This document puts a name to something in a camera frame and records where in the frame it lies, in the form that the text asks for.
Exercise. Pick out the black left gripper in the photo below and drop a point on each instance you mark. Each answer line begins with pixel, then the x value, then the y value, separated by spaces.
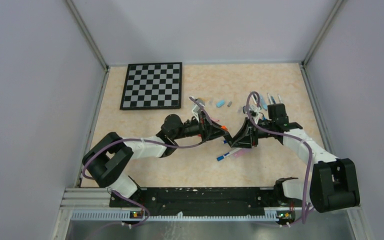
pixel 209 133

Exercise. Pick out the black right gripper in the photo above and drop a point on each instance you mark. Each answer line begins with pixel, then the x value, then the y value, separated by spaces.
pixel 246 137

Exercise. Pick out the orange capped black highlighter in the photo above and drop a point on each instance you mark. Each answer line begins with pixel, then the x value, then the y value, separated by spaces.
pixel 227 136

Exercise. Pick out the light blue tape cap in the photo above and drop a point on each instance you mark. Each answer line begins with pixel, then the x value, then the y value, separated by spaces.
pixel 220 103

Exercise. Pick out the light blue correction tape pen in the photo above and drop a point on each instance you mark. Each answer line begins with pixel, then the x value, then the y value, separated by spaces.
pixel 263 103

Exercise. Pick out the grey capped white marker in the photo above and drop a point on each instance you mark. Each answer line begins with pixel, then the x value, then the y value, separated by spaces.
pixel 270 99

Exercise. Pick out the dark blue capped pen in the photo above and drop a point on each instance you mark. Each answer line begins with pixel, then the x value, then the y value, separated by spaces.
pixel 280 99

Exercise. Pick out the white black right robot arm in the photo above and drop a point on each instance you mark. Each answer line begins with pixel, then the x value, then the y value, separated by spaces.
pixel 330 182

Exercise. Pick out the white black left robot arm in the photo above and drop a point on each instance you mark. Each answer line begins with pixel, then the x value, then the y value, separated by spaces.
pixel 106 161

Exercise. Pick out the lilac highlighter pen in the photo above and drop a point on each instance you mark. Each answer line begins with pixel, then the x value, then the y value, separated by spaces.
pixel 241 152

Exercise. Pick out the blue capped white marker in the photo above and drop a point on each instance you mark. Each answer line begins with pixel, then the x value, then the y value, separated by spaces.
pixel 227 154

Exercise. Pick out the black white checkerboard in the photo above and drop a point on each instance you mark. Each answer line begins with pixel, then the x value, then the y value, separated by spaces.
pixel 152 86

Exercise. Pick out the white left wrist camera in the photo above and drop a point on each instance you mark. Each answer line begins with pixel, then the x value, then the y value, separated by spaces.
pixel 198 105

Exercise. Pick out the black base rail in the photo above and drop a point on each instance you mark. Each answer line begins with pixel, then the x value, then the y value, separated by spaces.
pixel 211 201

